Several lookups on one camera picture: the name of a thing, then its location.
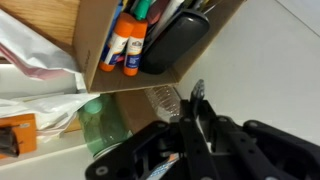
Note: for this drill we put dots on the clear plastic bottle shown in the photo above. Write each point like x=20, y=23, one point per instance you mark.
x=165, y=101

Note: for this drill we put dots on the orange small box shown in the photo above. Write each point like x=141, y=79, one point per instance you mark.
x=23, y=133

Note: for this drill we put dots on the white marker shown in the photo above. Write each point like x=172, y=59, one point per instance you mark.
x=168, y=15

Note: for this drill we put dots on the orange capped glue stick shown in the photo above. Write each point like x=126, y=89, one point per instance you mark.
x=135, y=46
x=116, y=41

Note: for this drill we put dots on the black stapler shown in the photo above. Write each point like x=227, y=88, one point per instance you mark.
x=173, y=43

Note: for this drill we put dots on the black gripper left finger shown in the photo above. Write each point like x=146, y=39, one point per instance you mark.
x=160, y=150

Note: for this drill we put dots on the green capped marker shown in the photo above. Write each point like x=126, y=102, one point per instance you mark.
x=142, y=9

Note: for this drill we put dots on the white plastic mailer bag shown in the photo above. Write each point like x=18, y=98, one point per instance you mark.
x=30, y=53

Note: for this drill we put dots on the black retractable pen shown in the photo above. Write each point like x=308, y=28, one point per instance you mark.
x=197, y=95

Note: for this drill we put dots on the brown cardboard box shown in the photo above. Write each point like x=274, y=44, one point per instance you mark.
x=88, y=40

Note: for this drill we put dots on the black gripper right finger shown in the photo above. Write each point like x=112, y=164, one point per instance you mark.
x=266, y=150

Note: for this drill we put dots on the green glass jar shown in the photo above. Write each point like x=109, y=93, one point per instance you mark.
x=100, y=130

